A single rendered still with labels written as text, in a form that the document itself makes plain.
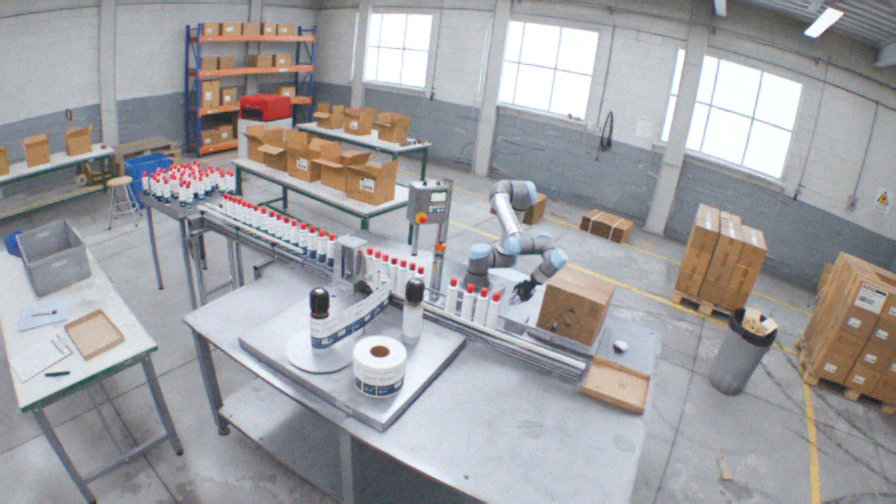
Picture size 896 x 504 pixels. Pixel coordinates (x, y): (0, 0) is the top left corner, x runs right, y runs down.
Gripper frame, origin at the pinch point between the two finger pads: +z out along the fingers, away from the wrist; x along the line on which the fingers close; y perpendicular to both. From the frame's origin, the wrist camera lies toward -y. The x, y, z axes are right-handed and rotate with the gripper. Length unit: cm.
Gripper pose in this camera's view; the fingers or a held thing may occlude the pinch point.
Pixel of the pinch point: (511, 302)
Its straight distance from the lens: 205.5
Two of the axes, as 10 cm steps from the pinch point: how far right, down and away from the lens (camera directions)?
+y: -4.9, 3.1, -8.2
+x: 6.9, 7.1, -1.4
